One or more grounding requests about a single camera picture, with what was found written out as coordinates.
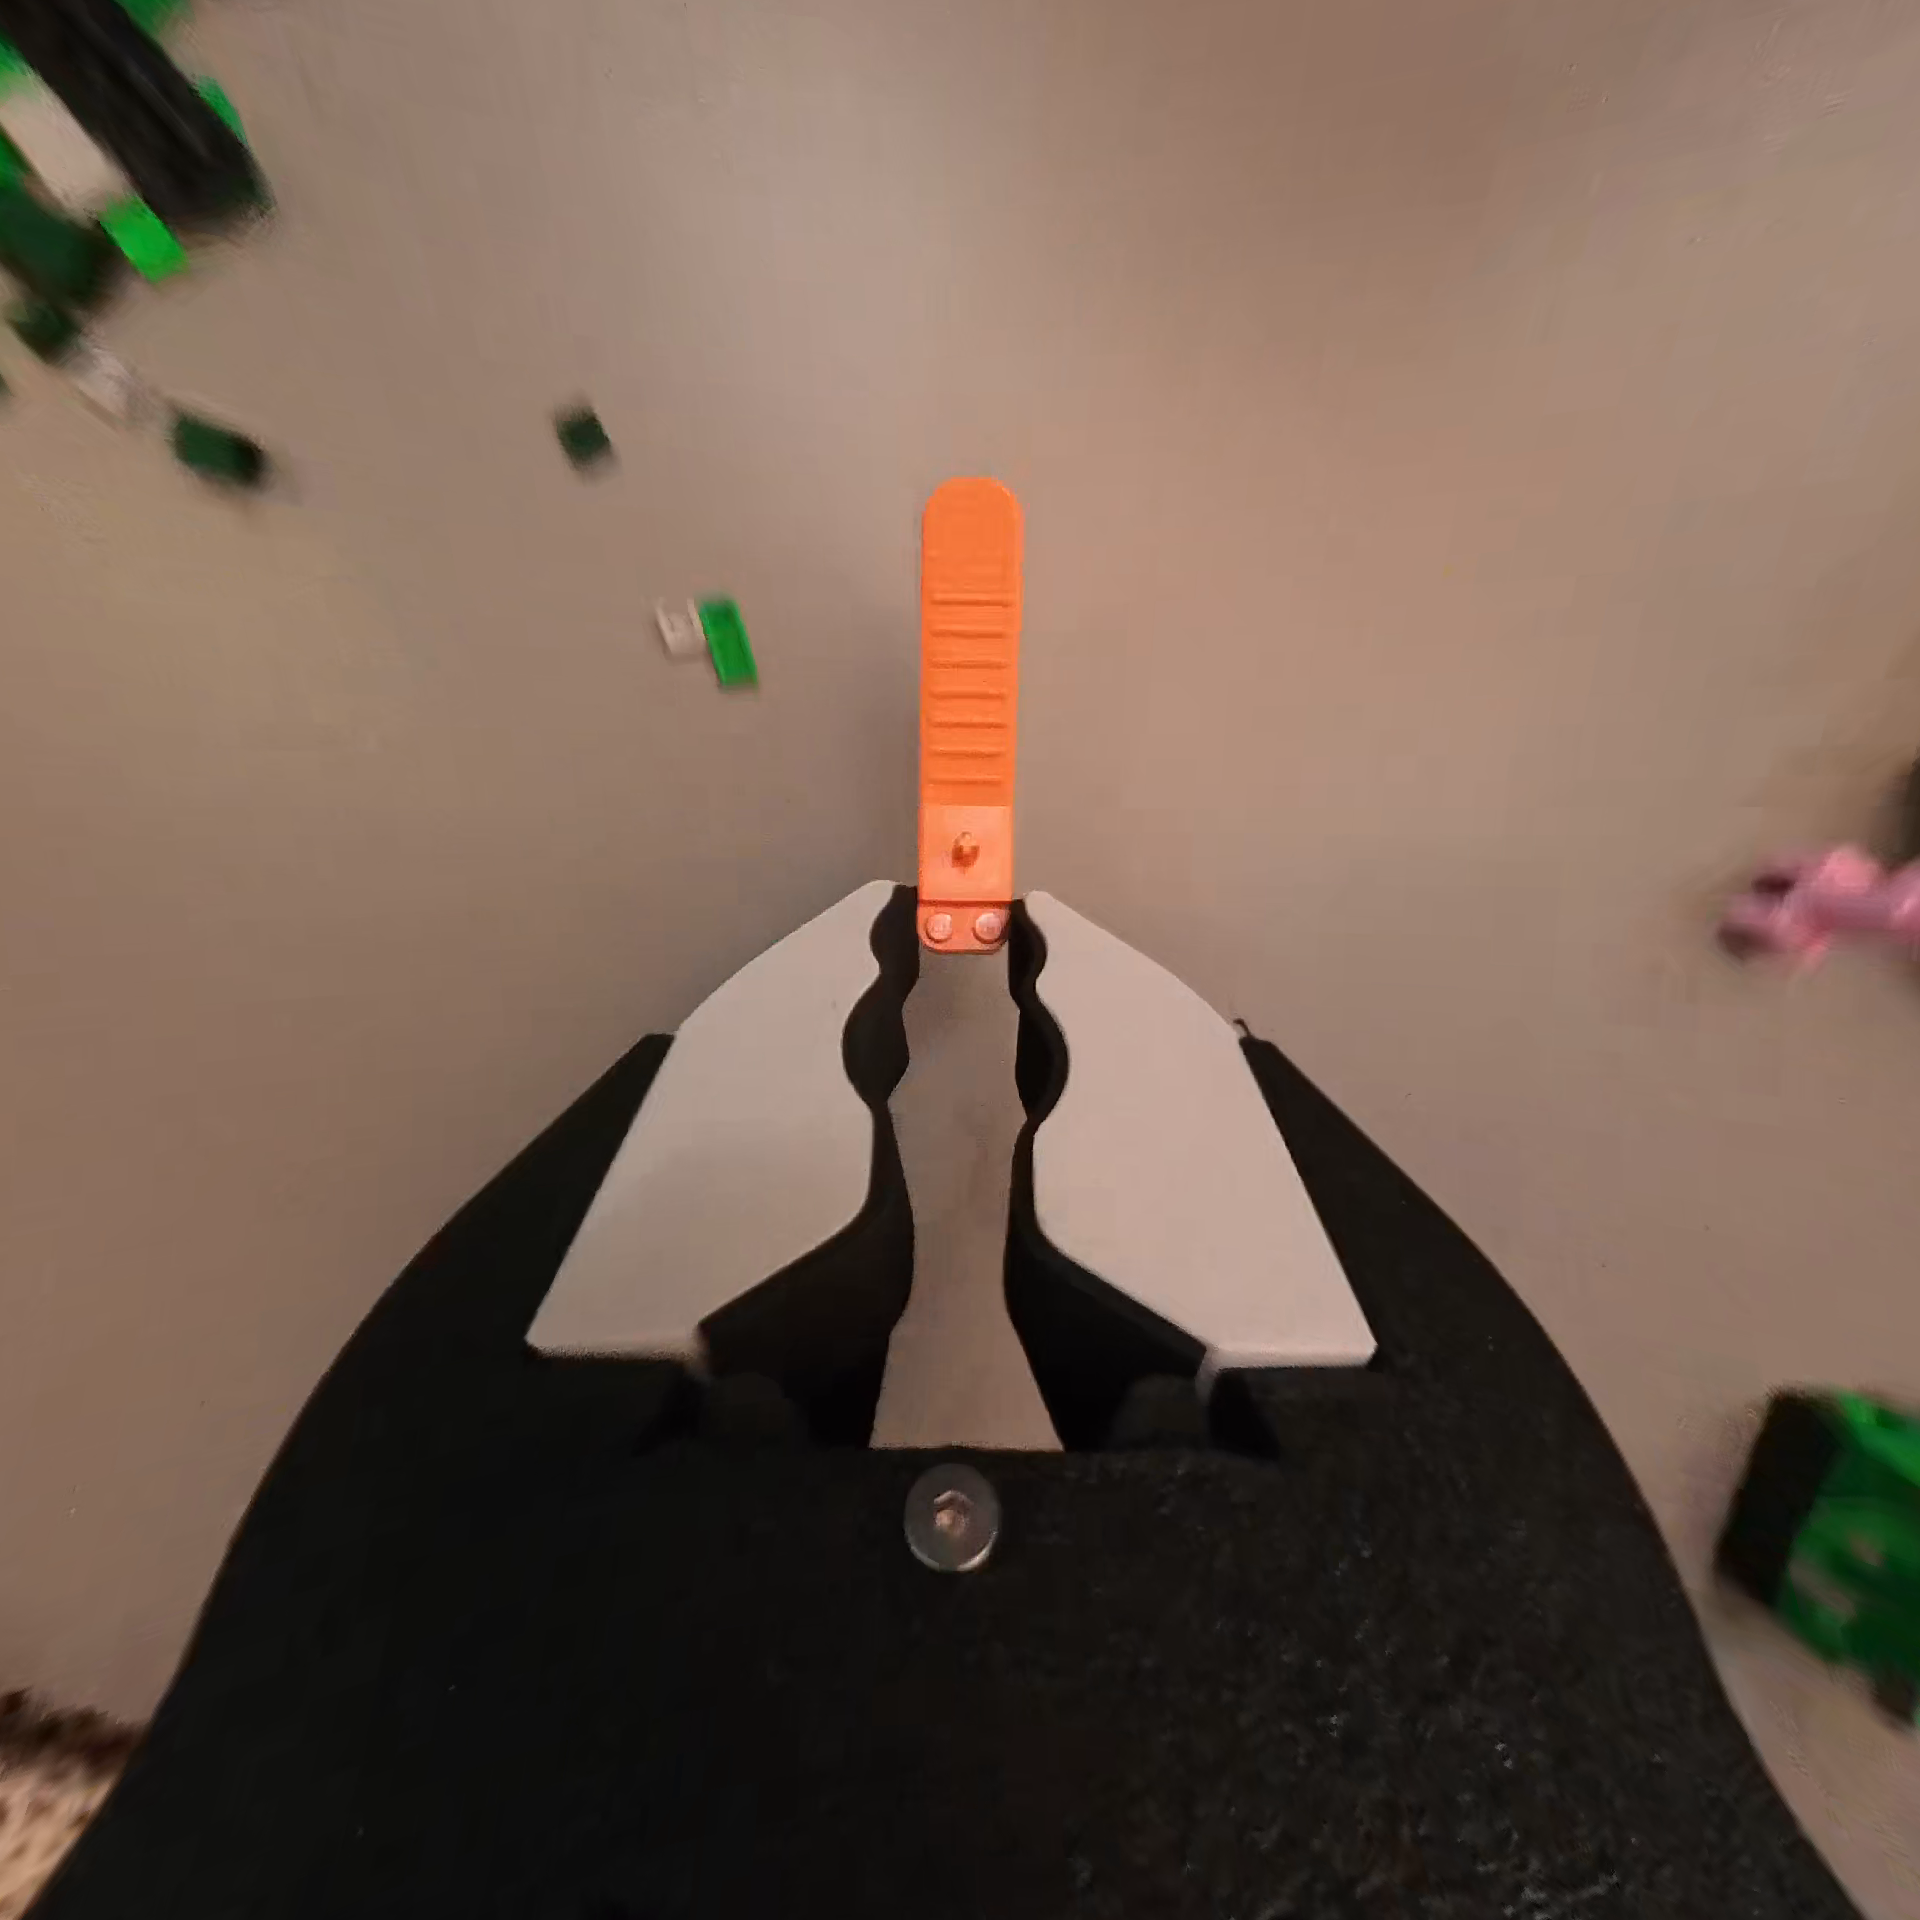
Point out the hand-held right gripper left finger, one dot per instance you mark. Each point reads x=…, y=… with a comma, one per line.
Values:
x=720, y=1171

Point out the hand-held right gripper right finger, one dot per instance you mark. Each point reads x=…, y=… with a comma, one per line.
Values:
x=1185, y=1185

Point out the orange brick separator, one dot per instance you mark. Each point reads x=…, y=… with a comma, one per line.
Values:
x=972, y=661

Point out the bright green lego plate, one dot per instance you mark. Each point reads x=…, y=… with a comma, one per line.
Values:
x=728, y=643

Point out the pink lego pig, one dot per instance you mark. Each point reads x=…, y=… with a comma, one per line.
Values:
x=1838, y=900

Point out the green lego build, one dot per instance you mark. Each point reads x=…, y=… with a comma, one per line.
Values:
x=1831, y=1531

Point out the dark green lego tile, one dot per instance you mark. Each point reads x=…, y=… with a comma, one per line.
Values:
x=583, y=435

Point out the pile of green lego bricks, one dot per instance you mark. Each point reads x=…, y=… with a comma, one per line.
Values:
x=135, y=135

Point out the beige knit cloth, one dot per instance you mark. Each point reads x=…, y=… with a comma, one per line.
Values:
x=53, y=1801

